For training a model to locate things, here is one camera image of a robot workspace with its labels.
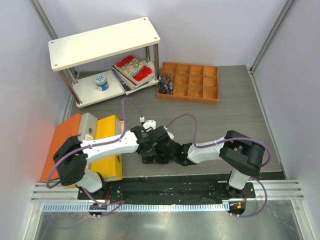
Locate orange compartment tray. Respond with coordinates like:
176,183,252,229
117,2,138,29
157,62,219,105

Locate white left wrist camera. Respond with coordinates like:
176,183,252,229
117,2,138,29
139,116,156,131

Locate brown blue-flowered tie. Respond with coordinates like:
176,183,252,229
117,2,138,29
141,154,173,165

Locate white slotted cable duct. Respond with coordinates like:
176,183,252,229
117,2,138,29
42,202,230,213

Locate lower stacked books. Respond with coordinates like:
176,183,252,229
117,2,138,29
111,69,158,95

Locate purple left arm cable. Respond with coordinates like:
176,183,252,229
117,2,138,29
45,97,146,217

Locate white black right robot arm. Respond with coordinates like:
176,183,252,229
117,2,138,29
153,130,270,198

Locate aluminium extrusion rail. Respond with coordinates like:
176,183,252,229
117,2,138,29
31,180,306,202

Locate blue white jar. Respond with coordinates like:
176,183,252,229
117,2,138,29
94,74,109,91

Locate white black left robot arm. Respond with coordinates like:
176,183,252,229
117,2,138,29
53,125,174,200

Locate grey binder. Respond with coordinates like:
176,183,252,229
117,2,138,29
77,113,98,141

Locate red patterned book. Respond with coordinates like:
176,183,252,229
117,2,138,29
112,55,155,87

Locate orange binder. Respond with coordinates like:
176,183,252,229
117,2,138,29
39,113,82,183

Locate yellow binder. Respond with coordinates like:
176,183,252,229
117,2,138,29
63,114,124,189

